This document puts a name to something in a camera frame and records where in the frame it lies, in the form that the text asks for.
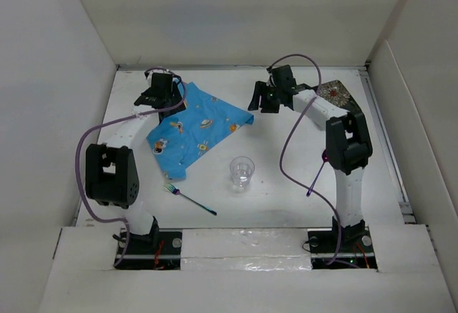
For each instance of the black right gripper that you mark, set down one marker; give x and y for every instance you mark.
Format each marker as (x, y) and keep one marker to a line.
(261, 89)

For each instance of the clear plastic cup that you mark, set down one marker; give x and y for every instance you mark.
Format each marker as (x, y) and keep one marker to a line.
(241, 170)

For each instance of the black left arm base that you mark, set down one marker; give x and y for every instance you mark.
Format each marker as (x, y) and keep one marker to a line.
(158, 250)

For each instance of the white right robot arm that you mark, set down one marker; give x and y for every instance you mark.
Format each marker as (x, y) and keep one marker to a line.
(333, 109)

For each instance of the iridescent metal fork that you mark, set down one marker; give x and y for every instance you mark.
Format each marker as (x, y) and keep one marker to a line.
(176, 191)

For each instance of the blue space print cloth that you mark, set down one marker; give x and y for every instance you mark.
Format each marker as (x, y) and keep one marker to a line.
(183, 138)

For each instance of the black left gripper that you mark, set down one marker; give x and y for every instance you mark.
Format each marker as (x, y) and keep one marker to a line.
(174, 97)

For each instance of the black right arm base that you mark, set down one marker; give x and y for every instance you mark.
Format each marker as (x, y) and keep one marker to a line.
(338, 247)

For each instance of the black floral square plate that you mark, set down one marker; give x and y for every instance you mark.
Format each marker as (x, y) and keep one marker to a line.
(337, 94)

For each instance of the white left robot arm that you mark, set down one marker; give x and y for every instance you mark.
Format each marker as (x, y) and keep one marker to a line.
(111, 178)

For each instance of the purple metal spoon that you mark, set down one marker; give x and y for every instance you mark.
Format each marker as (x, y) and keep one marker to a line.
(324, 159)

